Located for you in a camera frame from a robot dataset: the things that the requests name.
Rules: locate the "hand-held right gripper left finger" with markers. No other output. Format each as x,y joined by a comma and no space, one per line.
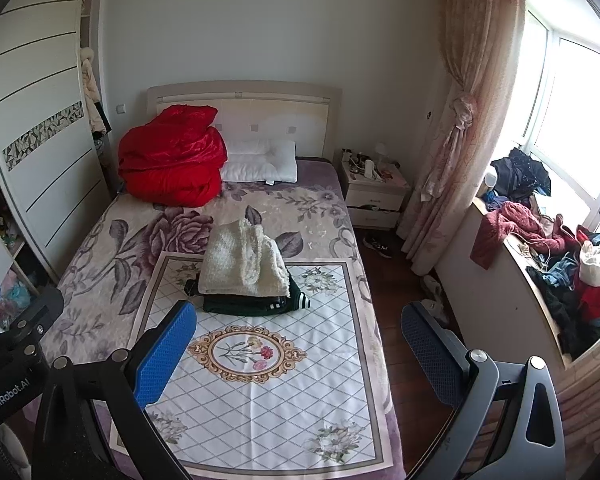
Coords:
165,355

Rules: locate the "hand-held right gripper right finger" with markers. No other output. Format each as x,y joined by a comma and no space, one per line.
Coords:
430,355

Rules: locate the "red quilt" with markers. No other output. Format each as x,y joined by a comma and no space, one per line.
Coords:
170,160

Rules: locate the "beige window ledge cabinet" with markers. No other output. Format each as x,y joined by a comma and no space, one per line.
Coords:
480,285

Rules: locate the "white cloth bag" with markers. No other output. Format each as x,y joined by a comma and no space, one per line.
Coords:
597,265

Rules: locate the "white sliding-door wardrobe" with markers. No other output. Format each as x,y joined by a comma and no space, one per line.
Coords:
40,110

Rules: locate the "beige hanging robe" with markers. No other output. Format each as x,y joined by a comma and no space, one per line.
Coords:
92,90

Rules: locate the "cream fluffy sweater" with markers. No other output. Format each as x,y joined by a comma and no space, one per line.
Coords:
240,260

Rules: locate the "white lattice flower mat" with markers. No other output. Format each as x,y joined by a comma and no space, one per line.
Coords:
260,400

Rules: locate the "white slipper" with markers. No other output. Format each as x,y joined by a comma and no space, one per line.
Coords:
435,311
431,287

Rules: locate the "white nightstand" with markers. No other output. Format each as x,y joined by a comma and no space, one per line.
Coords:
375,205

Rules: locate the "dark green striped-cuff garment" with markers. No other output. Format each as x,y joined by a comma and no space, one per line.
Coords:
295,300

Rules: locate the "pink patterned curtain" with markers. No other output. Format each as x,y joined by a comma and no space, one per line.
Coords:
460,60

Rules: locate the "pile of mixed clothes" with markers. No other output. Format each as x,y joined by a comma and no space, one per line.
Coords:
520,220

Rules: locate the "floral bed blanket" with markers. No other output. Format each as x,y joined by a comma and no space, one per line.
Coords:
145,230

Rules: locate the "white framed window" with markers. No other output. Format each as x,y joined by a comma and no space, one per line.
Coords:
580,110

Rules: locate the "beige bed headboard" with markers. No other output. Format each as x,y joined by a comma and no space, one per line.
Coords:
280,110

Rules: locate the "black sneaker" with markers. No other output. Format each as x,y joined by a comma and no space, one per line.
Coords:
377,247

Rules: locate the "white pillow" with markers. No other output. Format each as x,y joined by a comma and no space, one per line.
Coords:
260,162

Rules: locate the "white bottle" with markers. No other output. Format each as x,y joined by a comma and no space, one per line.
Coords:
369,169

